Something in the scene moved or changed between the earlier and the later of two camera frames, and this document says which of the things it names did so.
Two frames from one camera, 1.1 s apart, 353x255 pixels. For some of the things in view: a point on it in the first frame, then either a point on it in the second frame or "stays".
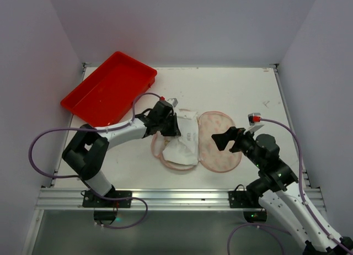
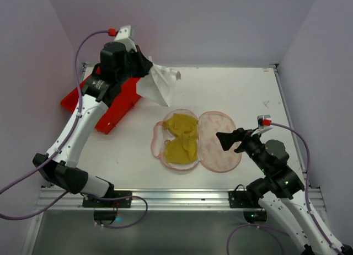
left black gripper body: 171,125 -> 142,65
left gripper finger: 170,127 -> 143,64
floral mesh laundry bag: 210,157 stays
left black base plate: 90,200 stays
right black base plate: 240,199 stays
